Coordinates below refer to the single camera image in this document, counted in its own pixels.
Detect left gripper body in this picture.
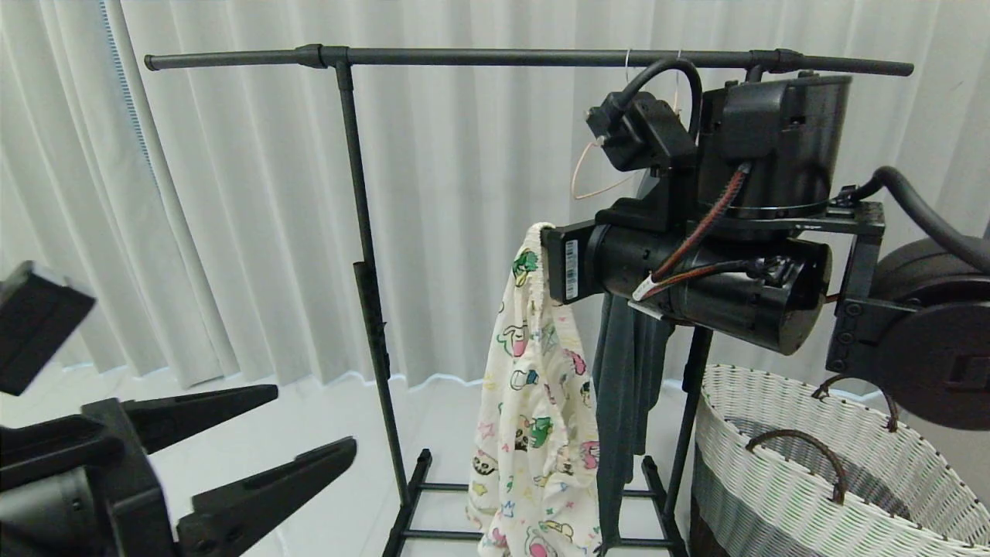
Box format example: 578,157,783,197
0,398,181,557

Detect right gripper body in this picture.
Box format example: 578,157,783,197
540,219,834,356

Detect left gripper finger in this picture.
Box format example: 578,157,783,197
178,436,359,557
122,384,280,454

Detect dark grey long-sleeved shirt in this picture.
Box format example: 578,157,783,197
592,166,675,546

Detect cream printed garment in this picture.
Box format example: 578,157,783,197
466,222,603,557

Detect white laundry basket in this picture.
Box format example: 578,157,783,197
688,364,990,557

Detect black clothes rack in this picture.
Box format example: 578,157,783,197
144,44,915,557

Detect white curtain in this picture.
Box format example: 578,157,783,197
0,0,990,391

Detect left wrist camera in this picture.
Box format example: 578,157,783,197
0,261,97,397

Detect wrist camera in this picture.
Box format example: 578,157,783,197
585,91,701,233
0,261,97,397

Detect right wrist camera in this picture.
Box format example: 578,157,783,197
585,91,701,233

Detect black cable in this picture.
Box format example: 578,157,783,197
615,56,705,144
847,166,990,273

